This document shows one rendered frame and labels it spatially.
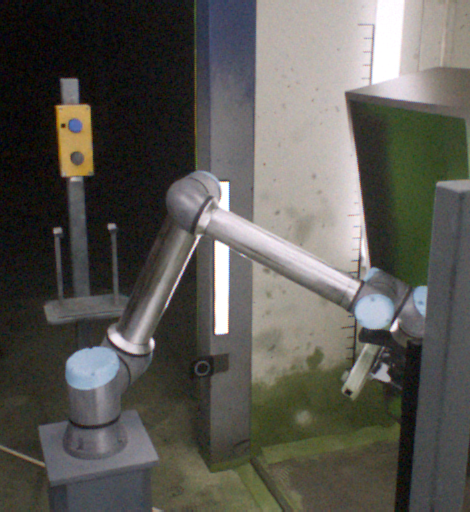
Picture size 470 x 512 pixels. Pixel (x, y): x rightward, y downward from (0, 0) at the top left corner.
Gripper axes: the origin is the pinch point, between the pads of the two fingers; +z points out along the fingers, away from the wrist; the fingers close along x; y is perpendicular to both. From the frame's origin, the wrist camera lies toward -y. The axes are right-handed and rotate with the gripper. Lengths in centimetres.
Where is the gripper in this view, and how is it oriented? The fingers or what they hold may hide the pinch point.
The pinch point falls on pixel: (371, 371)
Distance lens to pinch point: 223.8
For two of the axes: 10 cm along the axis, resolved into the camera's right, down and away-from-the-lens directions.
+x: 4.7, -5.6, 6.8
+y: 8.5, 5.0, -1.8
